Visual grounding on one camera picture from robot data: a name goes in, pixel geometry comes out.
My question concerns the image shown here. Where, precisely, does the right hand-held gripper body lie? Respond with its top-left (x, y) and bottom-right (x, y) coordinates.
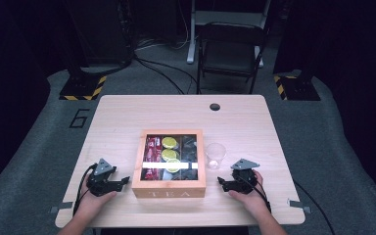
top-left (230, 158), bottom-right (260, 195)

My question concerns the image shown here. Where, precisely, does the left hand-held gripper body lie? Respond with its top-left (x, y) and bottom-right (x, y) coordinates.
top-left (86, 158), bottom-right (122, 198)

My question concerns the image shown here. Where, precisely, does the clear plastic cup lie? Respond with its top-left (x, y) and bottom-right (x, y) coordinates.
top-left (205, 142), bottom-right (227, 171)

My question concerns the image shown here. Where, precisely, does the wooden box with glass lid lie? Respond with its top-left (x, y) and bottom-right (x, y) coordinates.
top-left (131, 128), bottom-right (208, 199)

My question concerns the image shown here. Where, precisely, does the person's right hand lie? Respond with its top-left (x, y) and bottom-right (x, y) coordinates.
top-left (227, 169), bottom-right (272, 221)

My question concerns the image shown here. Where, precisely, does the person's left hand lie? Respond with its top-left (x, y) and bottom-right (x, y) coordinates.
top-left (75, 180), bottom-right (118, 220)

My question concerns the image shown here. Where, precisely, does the dark pyramid tea bag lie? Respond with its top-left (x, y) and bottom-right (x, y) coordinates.
top-left (181, 135), bottom-right (198, 150)
top-left (175, 168), bottom-right (199, 181)
top-left (181, 148), bottom-right (199, 164)

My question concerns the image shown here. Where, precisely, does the grey table clamp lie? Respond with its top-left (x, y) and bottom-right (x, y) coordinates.
top-left (287, 198), bottom-right (312, 213)
top-left (49, 201), bottom-right (74, 215)

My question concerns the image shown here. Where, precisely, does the green lid capsule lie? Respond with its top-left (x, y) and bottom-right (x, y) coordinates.
top-left (164, 158), bottom-right (181, 173)
top-left (162, 136), bottom-right (179, 150)
top-left (161, 149), bottom-right (178, 163)

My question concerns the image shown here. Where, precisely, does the black stand with striped base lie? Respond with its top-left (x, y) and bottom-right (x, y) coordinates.
top-left (58, 0), bottom-right (108, 102)
top-left (272, 0), bottom-right (322, 102)

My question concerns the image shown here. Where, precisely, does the black folding chair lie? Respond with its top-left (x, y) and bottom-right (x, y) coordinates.
top-left (195, 22), bottom-right (269, 95)

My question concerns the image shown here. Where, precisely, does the right hand-held gripper cable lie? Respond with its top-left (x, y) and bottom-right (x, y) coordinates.
top-left (241, 175), bottom-right (272, 213)

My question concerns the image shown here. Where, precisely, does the hand-held gripper cable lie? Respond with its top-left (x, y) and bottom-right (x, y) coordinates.
top-left (72, 163), bottom-right (99, 217)
top-left (241, 175), bottom-right (272, 213)

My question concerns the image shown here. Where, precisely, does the left hand-held gripper cable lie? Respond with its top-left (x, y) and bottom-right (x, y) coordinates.
top-left (72, 163), bottom-right (99, 217)

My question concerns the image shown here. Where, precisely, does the black floor cable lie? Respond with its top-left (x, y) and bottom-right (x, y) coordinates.
top-left (132, 55), bottom-right (201, 96)
top-left (293, 180), bottom-right (337, 235)

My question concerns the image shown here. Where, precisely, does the white cable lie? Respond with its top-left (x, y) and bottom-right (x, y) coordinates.
top-left (136, 0), bottom-right (191, 52)

